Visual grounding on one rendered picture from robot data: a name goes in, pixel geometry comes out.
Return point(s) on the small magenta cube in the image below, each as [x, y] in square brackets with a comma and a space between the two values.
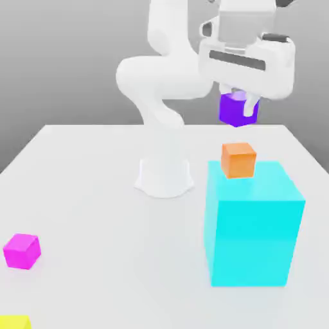
[21, 252]

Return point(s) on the large cyan box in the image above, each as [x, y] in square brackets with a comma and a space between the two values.
[254, 231]

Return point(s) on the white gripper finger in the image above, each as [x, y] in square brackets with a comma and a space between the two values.
[248, 106]
[225, 89]

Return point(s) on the small yellow cube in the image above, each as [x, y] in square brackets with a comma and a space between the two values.
[14, 322]

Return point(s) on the small purple cube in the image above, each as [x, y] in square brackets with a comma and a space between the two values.
[235, 110]

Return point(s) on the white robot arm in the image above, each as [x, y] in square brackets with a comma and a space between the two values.
[159, 77]

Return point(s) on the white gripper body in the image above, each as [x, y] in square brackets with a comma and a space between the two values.
[277, 74]

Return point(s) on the small orange cube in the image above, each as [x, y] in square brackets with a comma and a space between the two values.
[239, 160]

